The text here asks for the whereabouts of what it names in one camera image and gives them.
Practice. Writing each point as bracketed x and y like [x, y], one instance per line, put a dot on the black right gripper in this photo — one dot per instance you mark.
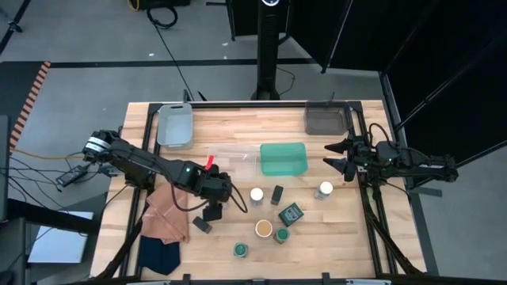
[362, 158]

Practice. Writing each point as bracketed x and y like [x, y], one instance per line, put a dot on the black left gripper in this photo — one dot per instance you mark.
[214, 184]

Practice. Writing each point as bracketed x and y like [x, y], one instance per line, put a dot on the small black spice box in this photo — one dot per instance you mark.
[203, 225]
[277, 194]

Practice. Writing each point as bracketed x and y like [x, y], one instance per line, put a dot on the white-lid spice jar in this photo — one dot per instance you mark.
[325, 188]
[256, 194]

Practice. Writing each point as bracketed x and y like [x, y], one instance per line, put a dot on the green-lid spice jar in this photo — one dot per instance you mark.
[240, 249]
[282, 235]

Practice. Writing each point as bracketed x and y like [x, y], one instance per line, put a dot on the dark green square tin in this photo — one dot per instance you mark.
[291, 214]

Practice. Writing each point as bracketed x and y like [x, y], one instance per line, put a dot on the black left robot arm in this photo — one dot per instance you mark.
[138, 162]

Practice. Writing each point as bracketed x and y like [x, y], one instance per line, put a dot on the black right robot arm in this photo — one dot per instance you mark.
[416, 166]

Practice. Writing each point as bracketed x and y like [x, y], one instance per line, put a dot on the dark smoky plastic bin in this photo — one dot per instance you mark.
[326, 120]

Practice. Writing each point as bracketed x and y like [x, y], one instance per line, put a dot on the salmon pink cloth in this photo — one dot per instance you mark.
[166, 217]

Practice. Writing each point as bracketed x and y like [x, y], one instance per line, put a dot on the red tape tag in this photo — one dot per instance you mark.
[209, 161]

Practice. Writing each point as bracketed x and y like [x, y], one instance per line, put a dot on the clear plastic bin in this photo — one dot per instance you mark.
[233, 164]

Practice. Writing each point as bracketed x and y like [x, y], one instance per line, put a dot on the tan-lid spice jar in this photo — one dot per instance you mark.
[264, 228]

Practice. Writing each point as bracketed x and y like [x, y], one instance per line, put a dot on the green plastic bin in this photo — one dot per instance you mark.
[283, 158]

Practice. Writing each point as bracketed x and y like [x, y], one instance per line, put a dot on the navy blue cloth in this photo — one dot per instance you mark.
[158, 255]

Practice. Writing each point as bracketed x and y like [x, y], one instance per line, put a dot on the grey plastic bin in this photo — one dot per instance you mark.
[175, 126]

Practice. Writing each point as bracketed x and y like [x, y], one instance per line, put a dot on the silver aluminium bar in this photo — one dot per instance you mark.
[368, 282]
[148, 283]

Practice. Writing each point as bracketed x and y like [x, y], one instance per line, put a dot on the black room divider panel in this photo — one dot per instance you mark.
[455, 99]
[336, 31]

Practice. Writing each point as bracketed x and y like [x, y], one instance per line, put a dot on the black tower fan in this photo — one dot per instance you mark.
[268, 47]

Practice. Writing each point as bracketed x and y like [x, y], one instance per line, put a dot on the black power adapter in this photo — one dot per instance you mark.
[71, 176]

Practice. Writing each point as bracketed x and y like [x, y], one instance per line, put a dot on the white flat board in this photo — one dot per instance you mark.
[59, 241]

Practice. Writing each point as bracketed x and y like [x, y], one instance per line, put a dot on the black aluminium table frame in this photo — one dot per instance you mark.
[237, 105]

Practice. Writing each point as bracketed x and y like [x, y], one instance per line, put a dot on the black side table frame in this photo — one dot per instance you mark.
[47, 223]

